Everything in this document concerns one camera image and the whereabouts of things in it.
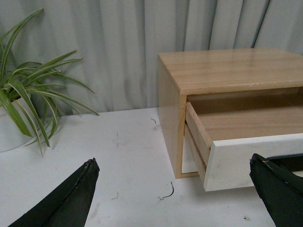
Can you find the white plant pot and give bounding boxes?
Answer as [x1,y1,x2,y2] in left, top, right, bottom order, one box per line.
[0,97,45,152]

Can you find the white-fronted wooden drawer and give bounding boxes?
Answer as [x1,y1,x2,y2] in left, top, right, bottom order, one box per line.
[186,102,303,191]

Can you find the green spider plant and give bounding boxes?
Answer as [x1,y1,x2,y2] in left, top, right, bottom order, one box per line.
[0,9,96,149]

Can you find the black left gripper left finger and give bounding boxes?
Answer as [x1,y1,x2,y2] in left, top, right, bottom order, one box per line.
[10,158,100,227]

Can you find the grey pleated curtain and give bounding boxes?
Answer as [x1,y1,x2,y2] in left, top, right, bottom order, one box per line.
[0,0,303,112]

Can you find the light wooden drawer cabinet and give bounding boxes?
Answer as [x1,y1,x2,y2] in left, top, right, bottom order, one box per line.
[158,48,303,178]

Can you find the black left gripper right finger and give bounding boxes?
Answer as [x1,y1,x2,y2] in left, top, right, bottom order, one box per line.
[250,153,303,227]

